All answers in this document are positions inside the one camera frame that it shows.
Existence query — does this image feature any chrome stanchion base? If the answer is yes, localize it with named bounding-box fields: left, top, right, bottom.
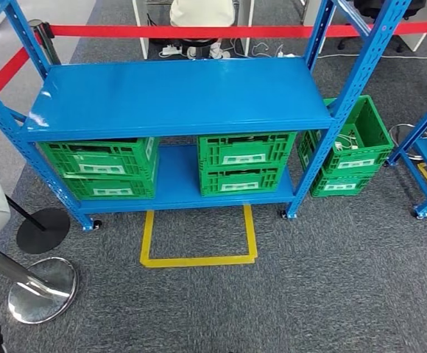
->
left=388, top=123, right=427, bottom=162

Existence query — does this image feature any yellow floor tape frame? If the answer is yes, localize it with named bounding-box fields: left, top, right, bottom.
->
left=140, top=204, right=258, bottom=269

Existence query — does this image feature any black stanchion post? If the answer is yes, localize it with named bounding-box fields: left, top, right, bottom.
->
left=5, top=194, right=71, bottom=255

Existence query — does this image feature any green plastic crate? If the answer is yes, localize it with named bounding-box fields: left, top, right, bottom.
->
left=297, top=95, right=394, bottom=177
left=61, top=160, right=159, bottom=201
left=197, top=131, right=298, bottom=171
left=39, top=137, right=159, bottom=182
left=199, top=164, right=289, bottom=198
left=297, top=130, right=376, bottom=199

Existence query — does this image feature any red barrier belt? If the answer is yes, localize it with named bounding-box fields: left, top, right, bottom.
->
left=0, top=47, right=30, bottom=116
left=49, top=20, right=427, bottom=39

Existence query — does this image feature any white cable bundle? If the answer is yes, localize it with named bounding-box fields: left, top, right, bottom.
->
left=333, top=134, right=360, bottom=152

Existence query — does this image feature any black office chair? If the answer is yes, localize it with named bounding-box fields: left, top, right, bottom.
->
left=336, top=0, right=427, bottom=54

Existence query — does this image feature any person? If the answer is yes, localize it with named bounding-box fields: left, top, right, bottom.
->
left=169, top=0, right=236, bottom=60

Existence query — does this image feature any chrome base stool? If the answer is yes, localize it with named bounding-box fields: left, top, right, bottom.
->
left=182, top=38, right=220, bottom=60

